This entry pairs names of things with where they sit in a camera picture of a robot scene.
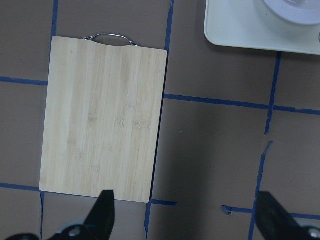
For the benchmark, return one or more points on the bamboo cutting board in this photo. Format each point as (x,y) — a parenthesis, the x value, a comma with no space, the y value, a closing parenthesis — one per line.
(102,116)

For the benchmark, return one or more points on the white round plate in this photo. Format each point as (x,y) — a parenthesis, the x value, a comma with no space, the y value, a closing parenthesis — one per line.
(301,12)

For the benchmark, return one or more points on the cream bear tray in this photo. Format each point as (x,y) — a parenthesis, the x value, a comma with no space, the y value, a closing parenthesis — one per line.
(251,24)

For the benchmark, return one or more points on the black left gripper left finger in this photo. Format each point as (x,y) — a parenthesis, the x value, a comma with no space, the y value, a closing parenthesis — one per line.
(99,223)

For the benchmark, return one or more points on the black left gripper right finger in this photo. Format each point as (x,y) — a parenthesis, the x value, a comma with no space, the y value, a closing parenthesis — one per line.
(273,221)

